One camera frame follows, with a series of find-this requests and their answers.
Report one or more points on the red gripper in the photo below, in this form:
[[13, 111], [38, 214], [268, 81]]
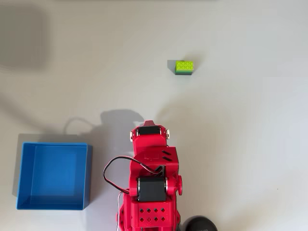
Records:
[[148, 142]]

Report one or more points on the green lego brick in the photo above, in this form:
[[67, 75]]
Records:
[[184, 66]]

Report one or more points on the red perforated robot base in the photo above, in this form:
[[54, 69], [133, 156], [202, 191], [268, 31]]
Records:
[[123, 214]]

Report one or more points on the red robot arm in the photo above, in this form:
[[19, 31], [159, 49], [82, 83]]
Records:
[[154, 157]]

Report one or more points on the blue plastic box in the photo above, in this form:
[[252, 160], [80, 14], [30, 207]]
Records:
[[55, 173]]

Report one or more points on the black round object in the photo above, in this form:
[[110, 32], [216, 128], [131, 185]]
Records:
[[199, 225]]

